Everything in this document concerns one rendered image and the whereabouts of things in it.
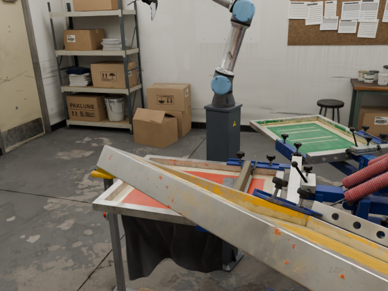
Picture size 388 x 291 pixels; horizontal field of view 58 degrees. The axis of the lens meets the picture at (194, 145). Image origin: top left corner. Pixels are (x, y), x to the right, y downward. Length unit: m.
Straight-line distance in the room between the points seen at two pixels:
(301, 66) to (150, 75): 2.33
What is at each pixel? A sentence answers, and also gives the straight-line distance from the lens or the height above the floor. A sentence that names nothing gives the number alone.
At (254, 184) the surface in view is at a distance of 1.78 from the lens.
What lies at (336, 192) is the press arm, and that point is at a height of 1.04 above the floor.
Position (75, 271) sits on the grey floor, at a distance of 2.89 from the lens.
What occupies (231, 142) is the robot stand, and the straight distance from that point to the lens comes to 2.29.
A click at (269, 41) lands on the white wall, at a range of 5.29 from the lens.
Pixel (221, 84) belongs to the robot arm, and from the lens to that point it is 2.06.
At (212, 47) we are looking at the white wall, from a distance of 5.44.
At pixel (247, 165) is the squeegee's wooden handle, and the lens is 1.72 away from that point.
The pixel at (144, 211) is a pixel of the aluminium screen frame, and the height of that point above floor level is 0.99.
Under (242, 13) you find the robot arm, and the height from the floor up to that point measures 1.75.
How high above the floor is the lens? 1.75
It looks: 20 degrees down
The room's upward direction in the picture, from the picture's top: 2 degrees counter-clockwise
